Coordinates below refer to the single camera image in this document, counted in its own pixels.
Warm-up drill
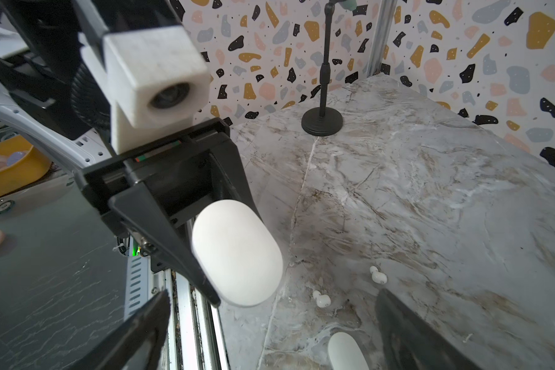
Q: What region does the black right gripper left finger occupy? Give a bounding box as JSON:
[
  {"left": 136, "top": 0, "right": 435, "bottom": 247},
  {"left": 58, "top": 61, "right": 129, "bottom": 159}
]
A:
[{"left": 71, "top": 291, "right": 171, "bottom": 369}]

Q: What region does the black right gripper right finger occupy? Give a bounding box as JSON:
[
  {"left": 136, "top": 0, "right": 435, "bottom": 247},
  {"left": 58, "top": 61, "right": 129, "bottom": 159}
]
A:
[{"left": 376, "top": 289, "right": 479, "bottom": 369}]

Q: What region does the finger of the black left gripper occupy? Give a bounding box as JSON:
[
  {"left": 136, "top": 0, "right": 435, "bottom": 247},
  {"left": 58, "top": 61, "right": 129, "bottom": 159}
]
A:
[
  {"left": 108, "top": 183, "right": 221, "bottom": 307},
  {"left": 210, "top": 134, "right": 260, "bottom": 217}
]

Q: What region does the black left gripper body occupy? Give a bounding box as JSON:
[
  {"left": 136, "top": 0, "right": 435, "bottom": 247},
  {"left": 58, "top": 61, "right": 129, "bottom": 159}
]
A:
[{"left": 75, "top": 119, "right": 231, "bottom": 256}]

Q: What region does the white earbud charging case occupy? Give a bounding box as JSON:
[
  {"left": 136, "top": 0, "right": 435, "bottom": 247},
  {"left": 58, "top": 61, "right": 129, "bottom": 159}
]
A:
[{"left": 191, "top": 200, "right": 285, "bottom": 308}]

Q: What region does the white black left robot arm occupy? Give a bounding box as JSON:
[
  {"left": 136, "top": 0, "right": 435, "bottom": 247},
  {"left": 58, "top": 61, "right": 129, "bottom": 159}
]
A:
[{"left": 0, "top": 1, "right": 282, "bottom": 307}]

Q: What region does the white earbud lower right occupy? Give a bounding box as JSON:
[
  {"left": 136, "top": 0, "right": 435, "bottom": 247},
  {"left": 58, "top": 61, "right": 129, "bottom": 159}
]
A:
[{"left": 369, "top": 266, "right": 388, "bottom": 285}]

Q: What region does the white earbud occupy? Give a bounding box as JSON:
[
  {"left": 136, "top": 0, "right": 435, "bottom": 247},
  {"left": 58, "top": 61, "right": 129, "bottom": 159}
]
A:
[
  {"left": 369, "top": 266, "right": 388, "bottom": 285},
  {"left": 312, "top": 290, "right": 331, "bottom": 308}
]

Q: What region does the white earbud lower left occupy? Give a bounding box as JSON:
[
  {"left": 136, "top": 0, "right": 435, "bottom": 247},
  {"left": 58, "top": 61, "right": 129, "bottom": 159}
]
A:
[{"left": 312, "top": 290, "right": 331, "bottom": 308}]

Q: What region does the black stand with green ball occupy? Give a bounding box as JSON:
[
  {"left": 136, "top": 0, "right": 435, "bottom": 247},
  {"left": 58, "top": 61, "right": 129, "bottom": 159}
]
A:
[{"left": 302, "top": 0, "right": 357, "bottom": 137}]

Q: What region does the yellow bin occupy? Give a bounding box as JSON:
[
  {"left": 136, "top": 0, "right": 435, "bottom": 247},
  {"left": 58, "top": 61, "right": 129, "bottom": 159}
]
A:
[{"left": 0, "top": 135, "right": 52, "bottom": 197}]

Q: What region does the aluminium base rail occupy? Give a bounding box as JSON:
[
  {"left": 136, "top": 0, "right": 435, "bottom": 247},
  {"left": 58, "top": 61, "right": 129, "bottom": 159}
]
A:
[{"left": 117, "top": 237, "right": 230, "bottom": 369}]

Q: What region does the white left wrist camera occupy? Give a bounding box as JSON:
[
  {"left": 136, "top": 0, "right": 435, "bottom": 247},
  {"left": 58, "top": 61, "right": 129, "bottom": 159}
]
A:
[{"left": 79, "top": 26, "right": 211, "bottom": 154}]

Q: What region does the aluminium corner frame post left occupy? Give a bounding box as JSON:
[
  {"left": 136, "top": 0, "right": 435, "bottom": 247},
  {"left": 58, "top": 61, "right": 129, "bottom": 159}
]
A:
[{"left": 366, "top": 0, "right": 397, "bottom": 77}]

